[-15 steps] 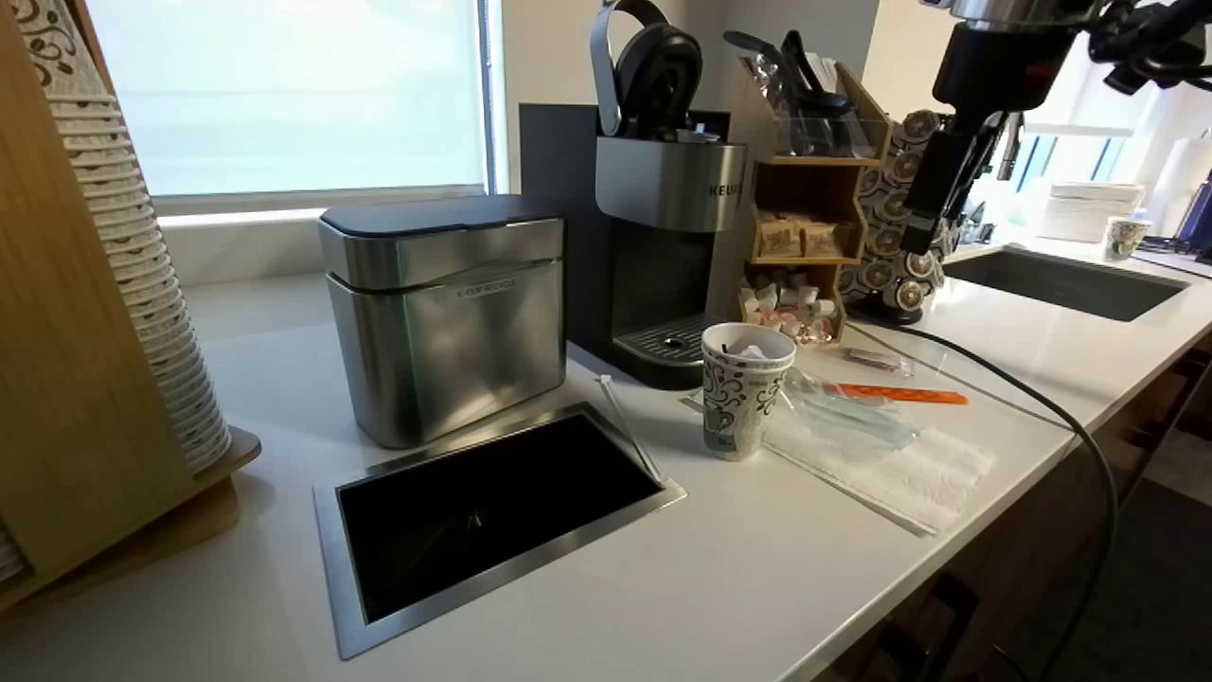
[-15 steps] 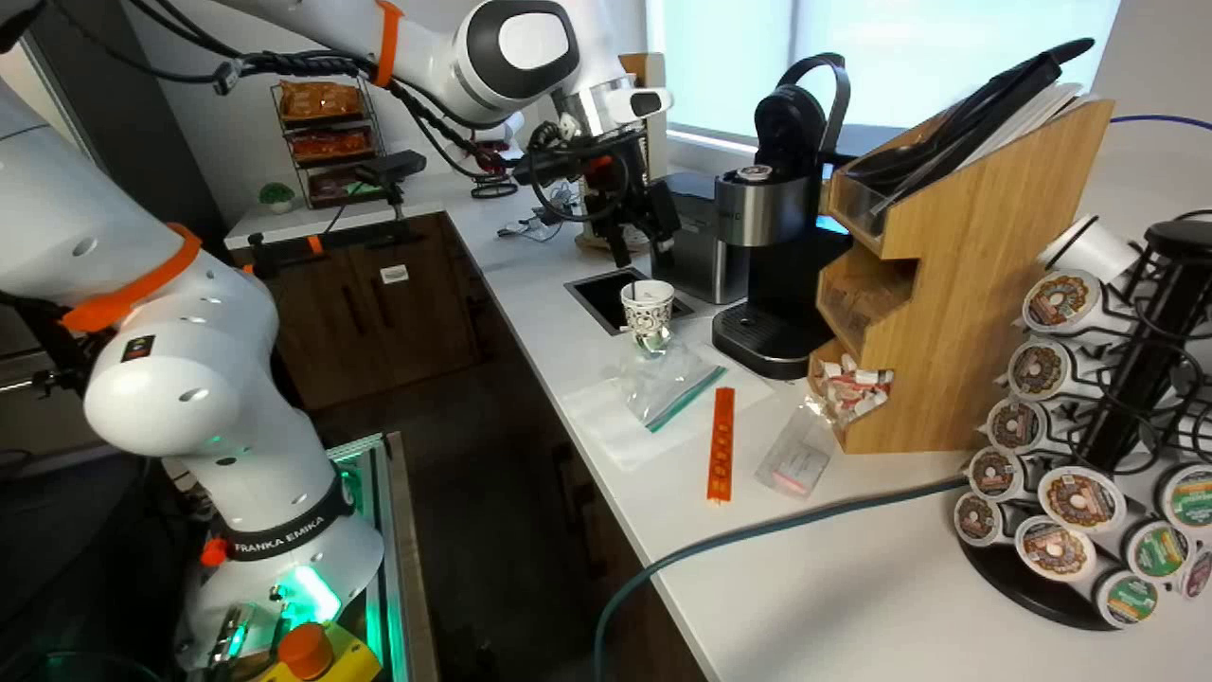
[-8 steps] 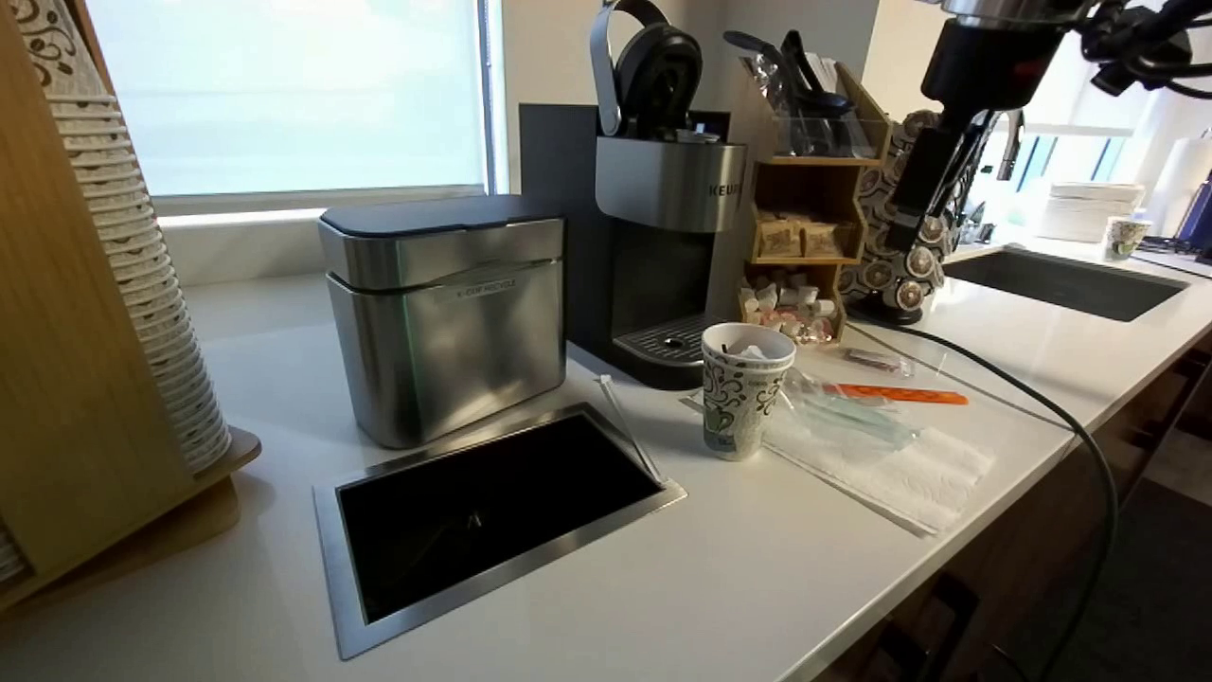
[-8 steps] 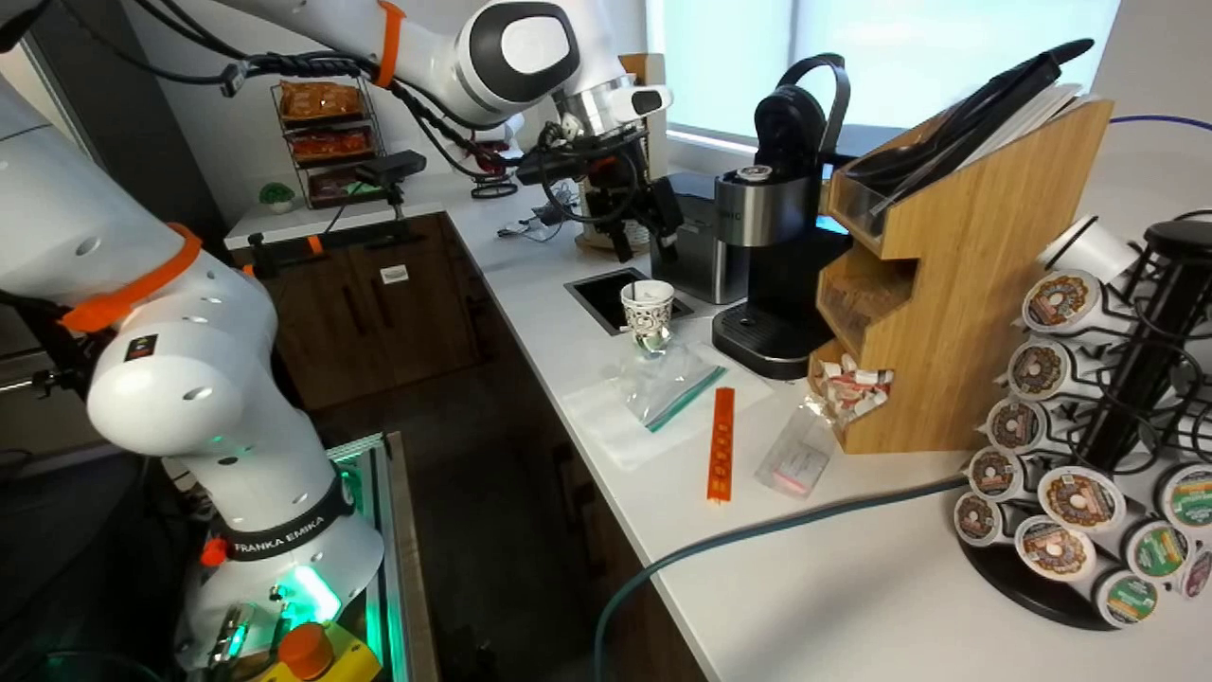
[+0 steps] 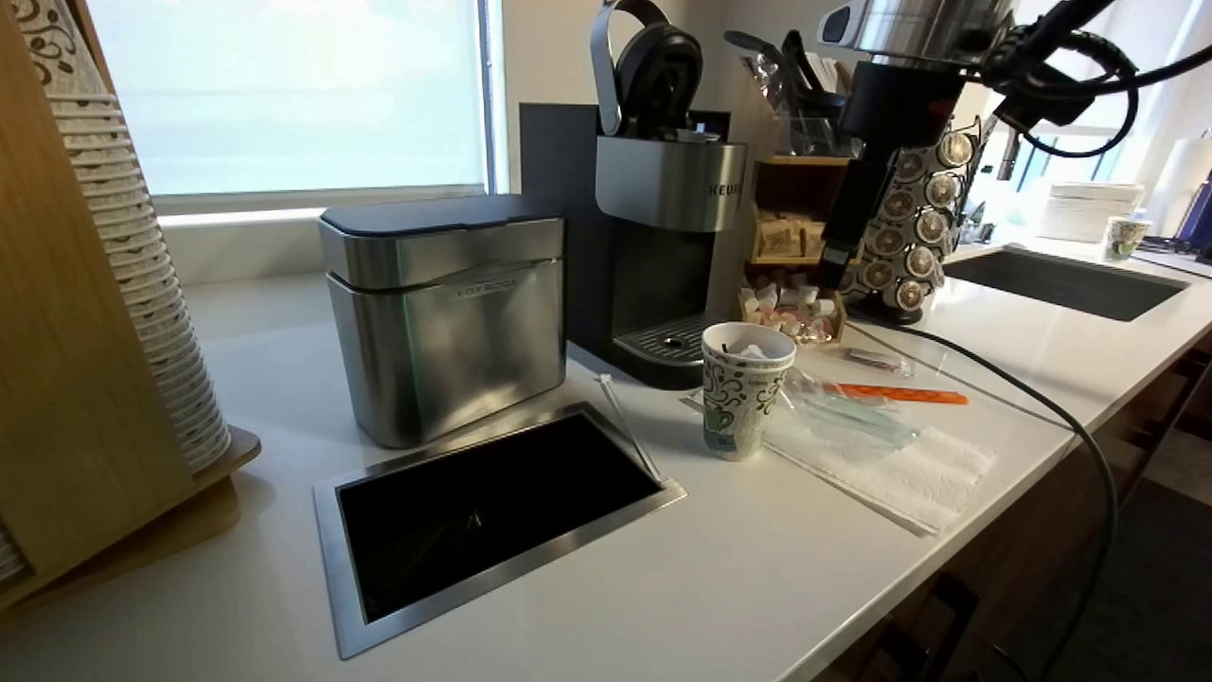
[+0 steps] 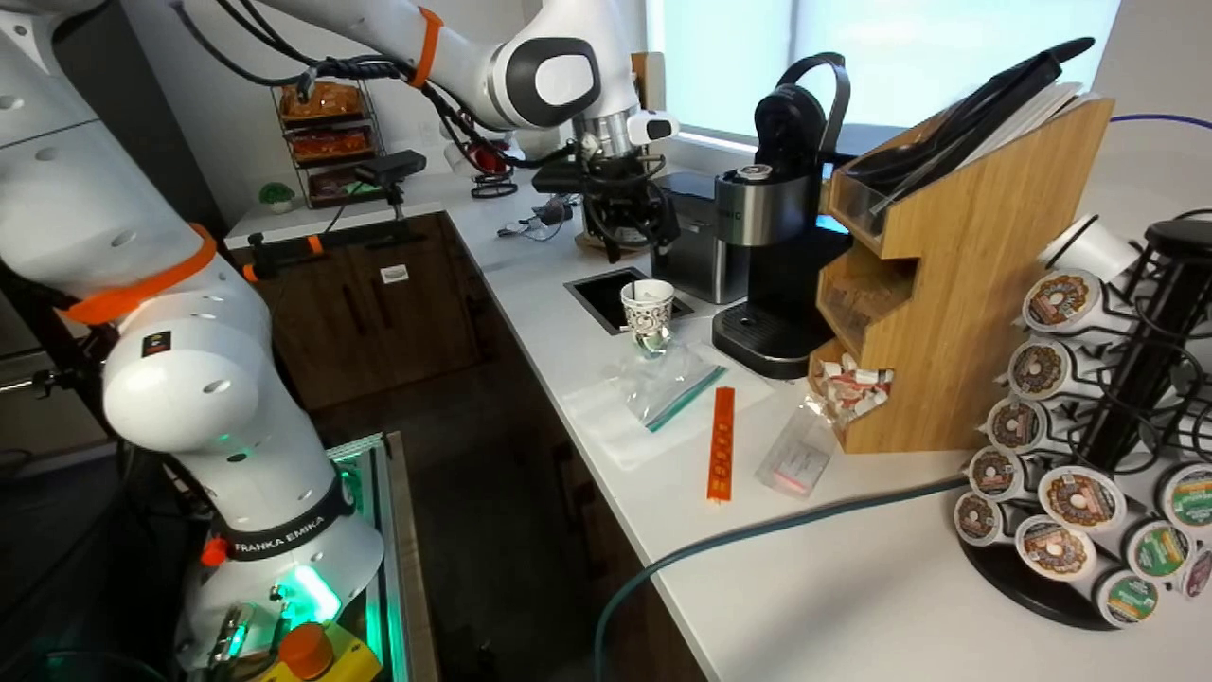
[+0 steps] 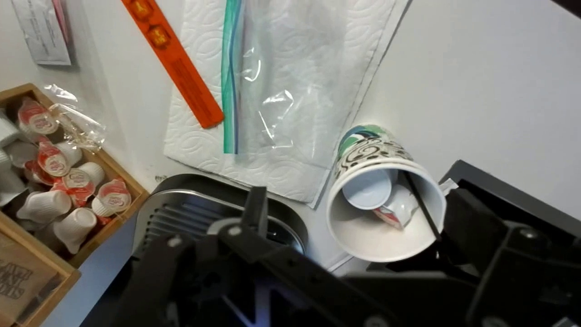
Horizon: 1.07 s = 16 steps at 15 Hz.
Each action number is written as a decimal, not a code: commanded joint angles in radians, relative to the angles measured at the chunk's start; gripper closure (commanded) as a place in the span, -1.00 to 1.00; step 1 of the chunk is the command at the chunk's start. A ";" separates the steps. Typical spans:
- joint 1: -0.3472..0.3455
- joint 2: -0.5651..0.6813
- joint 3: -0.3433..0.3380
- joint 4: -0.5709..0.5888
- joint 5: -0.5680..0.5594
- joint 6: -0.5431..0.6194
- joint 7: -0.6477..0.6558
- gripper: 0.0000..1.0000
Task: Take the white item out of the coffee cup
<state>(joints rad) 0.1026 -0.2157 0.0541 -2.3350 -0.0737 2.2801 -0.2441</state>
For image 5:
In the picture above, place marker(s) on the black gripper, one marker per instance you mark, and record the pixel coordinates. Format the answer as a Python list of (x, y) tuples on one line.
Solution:
[(898, 134)]

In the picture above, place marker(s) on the white round creamer item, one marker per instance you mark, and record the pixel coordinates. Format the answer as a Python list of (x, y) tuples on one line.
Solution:
[(756, 346)]

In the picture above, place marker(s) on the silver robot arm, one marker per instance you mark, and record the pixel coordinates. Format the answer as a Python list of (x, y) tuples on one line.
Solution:
[(910, 23)]

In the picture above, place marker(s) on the patterned paper coffee cup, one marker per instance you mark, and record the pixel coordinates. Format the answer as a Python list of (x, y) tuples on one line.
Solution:
[(742, 402)]

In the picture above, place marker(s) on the black silver coffee machine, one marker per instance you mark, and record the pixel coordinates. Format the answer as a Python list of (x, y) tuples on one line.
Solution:
[(648, 239)]

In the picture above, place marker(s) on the small patterned cup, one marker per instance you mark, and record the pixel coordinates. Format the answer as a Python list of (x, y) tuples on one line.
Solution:
[(1126, 237)]

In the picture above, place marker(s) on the wooden cup holder stand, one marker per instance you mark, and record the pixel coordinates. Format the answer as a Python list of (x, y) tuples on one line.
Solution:
[(52, 380)]

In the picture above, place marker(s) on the wooden packet organizer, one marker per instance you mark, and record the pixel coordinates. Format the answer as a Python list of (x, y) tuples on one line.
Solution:
[(797, 212)]

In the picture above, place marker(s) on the small basket of packets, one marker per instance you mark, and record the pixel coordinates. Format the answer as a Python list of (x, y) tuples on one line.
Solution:
[(794, 312)]

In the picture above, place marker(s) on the utensil holder with utensils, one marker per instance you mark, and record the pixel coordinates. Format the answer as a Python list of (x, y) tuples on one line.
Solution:
[(788, 90)]

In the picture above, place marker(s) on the clear plastic napkin bag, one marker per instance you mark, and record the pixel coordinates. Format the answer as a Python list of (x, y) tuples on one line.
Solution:
[(885, 456)]

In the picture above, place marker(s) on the dark countertop sink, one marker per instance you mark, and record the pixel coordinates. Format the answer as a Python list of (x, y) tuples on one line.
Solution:
[(1074, 283)]

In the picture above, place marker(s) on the stack of white plates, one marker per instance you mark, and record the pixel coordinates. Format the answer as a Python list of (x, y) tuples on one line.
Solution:
[(1087, 210)]

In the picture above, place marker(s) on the white wrapped stirrer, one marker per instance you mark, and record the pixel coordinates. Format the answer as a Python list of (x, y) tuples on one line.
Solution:
[(625, 424)]

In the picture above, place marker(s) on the stainless steel lidded bin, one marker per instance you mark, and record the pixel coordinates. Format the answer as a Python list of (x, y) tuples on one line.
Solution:
[(441, 327)]

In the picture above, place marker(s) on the steel framed counter chute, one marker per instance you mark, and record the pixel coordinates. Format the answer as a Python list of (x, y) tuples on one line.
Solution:
[(495, 515)]

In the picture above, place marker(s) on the bright window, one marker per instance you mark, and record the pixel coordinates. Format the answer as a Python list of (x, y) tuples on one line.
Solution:
[(288, 90)]

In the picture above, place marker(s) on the stack of paper cups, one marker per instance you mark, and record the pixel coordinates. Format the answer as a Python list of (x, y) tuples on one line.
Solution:
[(138, 279)]

